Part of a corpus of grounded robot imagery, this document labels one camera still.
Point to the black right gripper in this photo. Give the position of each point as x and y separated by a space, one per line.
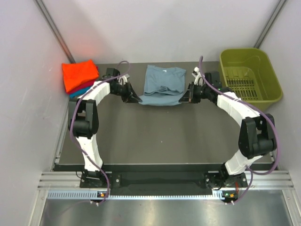
189 94

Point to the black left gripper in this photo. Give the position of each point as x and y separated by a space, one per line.
134 97

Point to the grey blue t shirt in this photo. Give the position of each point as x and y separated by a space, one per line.
163 86

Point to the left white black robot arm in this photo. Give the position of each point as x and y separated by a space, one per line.
83 122

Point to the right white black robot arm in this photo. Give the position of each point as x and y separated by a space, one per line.
257 130

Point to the magenta folded t shirt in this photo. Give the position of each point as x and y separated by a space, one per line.
83 87

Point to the teal folded t shirt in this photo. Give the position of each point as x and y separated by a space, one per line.
79 92

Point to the olive green plastic basket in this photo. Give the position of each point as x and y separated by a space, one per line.
250 74

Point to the orange folded t shirt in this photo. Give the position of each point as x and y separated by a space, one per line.
76 74

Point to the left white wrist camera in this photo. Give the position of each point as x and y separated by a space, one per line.
123 79

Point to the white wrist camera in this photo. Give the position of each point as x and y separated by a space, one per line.
198 76
123 79

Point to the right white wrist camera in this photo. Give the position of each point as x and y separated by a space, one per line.
198 76

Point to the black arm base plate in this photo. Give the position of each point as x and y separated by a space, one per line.
201 179

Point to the aluminium frame rail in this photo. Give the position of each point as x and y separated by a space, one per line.
277 180

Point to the perforated cable duct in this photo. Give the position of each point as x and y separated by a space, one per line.
99 195

